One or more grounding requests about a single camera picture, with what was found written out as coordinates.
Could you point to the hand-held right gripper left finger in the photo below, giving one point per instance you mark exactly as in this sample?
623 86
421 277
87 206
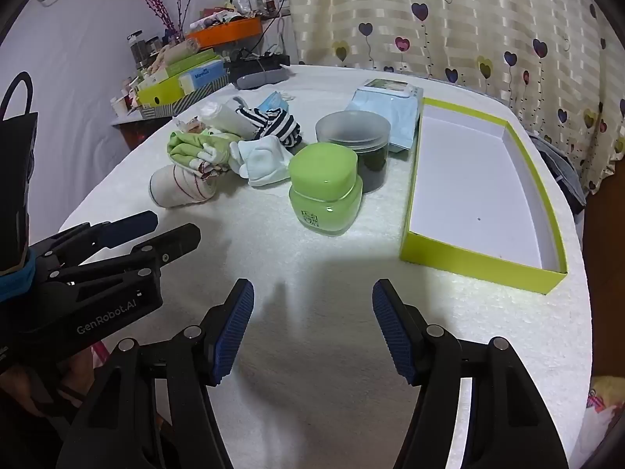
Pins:
234 332

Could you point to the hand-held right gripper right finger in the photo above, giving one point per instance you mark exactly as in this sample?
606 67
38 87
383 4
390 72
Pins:
393 332

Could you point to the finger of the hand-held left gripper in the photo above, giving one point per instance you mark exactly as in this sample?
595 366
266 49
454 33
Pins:
132 224
171 244

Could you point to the towel with thin stripes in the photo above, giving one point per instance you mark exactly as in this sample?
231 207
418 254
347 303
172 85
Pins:
176 188

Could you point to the green printed cloth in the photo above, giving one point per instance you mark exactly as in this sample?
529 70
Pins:
183 149

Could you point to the white baby mittens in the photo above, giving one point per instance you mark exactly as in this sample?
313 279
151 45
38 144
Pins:
263 163

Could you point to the white towel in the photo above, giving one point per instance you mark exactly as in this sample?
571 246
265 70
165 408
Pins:
222 117

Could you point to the black white striped cloth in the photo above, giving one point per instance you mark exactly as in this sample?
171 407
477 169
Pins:
281 127

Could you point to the lime green cardboard box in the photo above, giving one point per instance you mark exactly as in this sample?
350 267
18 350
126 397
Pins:
468 180

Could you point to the blue face mask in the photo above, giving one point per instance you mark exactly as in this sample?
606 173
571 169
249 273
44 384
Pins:
271 102

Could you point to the wooden side cabinet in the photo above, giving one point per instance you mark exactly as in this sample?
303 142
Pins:
136 132

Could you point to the lime green storage box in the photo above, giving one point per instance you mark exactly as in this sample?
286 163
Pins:
161 93

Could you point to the black white striped tray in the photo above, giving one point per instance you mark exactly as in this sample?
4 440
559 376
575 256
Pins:
195 100

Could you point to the green glass cream jar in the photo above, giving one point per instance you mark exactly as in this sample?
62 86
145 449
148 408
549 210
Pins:
322 195

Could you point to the blue tissue pack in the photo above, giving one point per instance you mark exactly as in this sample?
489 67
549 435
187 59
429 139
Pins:
202 75

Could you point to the cream cloth roll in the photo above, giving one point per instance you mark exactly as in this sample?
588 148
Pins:
171 53

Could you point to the glass jar with dark lid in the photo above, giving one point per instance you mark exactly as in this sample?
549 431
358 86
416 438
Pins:
139 49

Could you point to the grey black headset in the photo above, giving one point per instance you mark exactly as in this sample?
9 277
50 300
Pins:
259 79

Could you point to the dark jar with frosted lid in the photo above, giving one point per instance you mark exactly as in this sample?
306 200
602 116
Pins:
351 129

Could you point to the orange tray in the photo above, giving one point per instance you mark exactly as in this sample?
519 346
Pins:
224 32

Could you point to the colourful printed blanket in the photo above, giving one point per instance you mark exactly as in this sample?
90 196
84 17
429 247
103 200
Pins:
603 395

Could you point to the pile of small packets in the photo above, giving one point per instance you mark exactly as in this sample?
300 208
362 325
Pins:
215 19

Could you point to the light blue wipes pack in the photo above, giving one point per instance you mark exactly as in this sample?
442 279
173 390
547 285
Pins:
385 107

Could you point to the purple dried branches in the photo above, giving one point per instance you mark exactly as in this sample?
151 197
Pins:
156 0

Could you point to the heart print curtain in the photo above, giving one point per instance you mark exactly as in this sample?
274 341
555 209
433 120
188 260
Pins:
464 19

